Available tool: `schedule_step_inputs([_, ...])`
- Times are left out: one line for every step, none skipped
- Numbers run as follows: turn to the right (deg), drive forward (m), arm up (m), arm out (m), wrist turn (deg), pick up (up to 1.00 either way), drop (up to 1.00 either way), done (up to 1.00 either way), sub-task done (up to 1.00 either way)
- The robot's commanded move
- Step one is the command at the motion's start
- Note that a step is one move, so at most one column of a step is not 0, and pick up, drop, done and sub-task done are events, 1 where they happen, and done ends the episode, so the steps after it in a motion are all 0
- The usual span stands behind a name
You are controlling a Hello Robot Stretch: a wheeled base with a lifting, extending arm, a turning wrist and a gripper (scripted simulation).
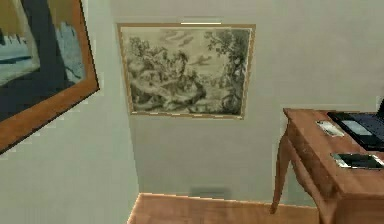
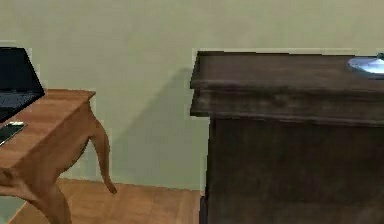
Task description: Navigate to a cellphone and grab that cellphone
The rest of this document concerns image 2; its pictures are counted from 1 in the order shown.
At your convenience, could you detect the dark brown wooden cabinet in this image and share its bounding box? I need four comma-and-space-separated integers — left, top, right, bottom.
189, 50, 384, 224

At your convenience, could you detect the black cellphone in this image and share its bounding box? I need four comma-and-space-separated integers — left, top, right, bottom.
0, 121, 28, 147

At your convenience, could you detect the brown wooden table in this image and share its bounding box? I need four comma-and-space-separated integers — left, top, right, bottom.
0, 88, 118, 224

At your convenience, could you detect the black laptop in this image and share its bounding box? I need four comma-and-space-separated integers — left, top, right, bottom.
0, 47, 46, 123

